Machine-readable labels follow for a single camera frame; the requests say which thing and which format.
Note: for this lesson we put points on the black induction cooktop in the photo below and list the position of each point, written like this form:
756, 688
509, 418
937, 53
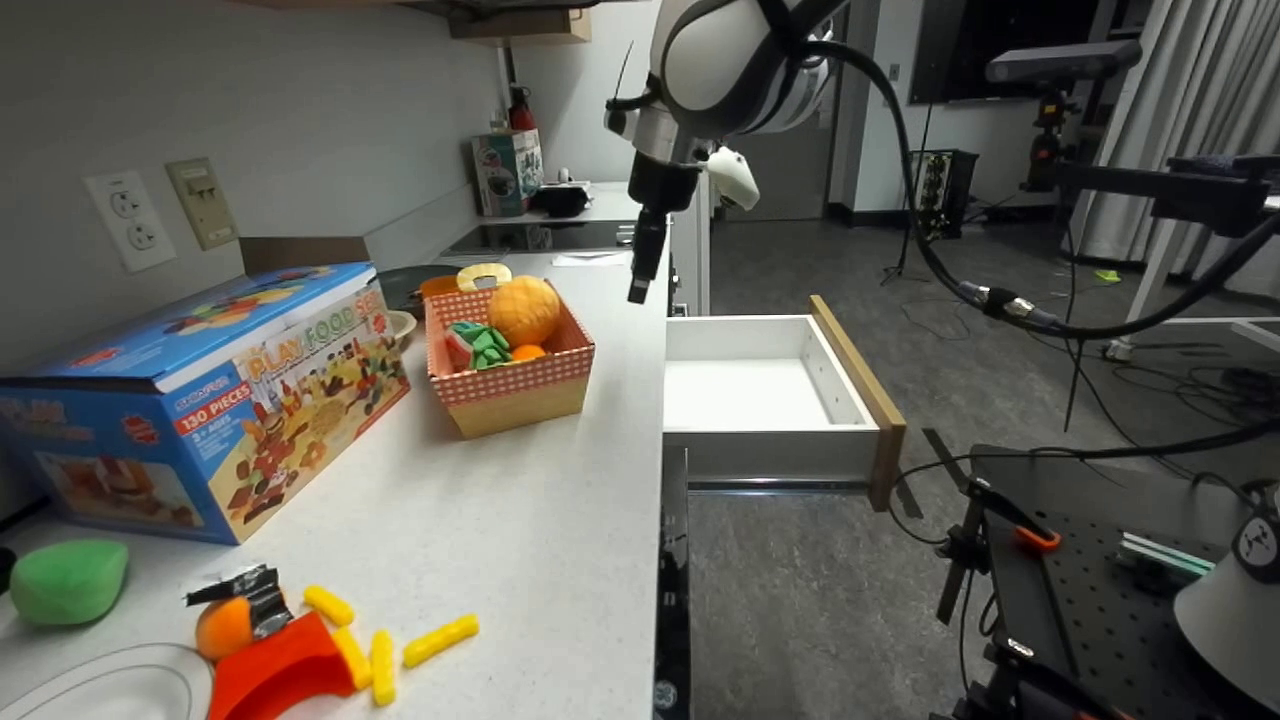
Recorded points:
545, 238

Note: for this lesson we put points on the white plate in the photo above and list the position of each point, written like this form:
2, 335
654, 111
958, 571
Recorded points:
148, 682

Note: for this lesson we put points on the beige wall switch plate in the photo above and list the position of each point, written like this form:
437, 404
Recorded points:
202, 203

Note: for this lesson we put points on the orange pineapple plush toy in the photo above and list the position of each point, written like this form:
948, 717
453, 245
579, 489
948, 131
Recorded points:
517, 320

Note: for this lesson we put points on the yellow toy fry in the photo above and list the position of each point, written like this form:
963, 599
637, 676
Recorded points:
331, 604
380, 662
437, 640

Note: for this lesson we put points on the green plush toy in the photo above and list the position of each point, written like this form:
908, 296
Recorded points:
71, 582

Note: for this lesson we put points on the orange toy fruit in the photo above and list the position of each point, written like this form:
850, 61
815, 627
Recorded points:
226, 628

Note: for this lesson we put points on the red fries holder toy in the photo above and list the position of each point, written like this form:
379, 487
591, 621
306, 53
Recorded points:
279, 675

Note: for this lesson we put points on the blue play food box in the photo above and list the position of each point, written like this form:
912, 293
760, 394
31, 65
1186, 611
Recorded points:
216, 410

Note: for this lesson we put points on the white wooden-front drawer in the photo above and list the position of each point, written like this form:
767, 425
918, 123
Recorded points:
779, 404

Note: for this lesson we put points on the black camera tripod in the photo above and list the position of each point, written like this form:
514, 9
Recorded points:
965, 554

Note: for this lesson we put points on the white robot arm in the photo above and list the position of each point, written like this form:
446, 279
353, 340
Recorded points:
712, 71

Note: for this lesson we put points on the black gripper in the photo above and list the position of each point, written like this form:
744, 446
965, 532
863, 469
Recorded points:
658, 189

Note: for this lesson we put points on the white wall outlet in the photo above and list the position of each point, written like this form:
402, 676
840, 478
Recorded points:
130, 216

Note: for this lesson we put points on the red checkered basket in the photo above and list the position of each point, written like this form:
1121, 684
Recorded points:
517, 394

